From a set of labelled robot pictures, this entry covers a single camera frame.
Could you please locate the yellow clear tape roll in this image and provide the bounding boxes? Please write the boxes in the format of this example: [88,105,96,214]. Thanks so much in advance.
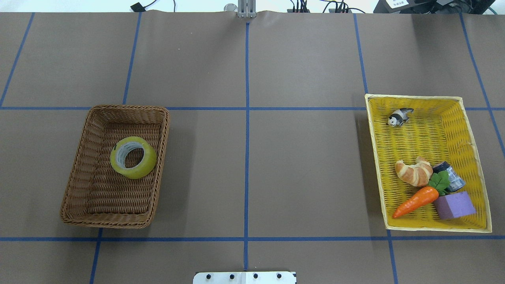
[109,136,157,179]

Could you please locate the brown wicker basket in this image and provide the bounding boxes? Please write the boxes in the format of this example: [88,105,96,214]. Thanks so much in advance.
[60,105,171,229]

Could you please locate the yellow woven basket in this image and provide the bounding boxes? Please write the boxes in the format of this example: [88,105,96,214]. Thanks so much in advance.
[365,93,492,233]

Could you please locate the toy panda figure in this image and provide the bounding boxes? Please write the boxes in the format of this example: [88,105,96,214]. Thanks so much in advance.
[387,108,414,127]

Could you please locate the toy croissant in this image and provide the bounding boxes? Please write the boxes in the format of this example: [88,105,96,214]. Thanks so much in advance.
[395,156,433,187]

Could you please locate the orange toy carrot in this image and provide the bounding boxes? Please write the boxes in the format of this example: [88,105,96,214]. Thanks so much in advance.
[393,186,440,218]

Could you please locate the dark blue labelled can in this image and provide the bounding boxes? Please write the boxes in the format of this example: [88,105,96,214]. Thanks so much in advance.
[432,161,466,194]

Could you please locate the purple foam block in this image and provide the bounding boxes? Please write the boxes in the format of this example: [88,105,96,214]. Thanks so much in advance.
[433,192,476,220]

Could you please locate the aluminium frame post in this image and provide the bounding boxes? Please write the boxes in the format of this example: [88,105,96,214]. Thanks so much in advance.
[237,0,257,19]

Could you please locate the white central pedestal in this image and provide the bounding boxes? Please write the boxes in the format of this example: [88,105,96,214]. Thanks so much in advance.
[193,271,297,284]

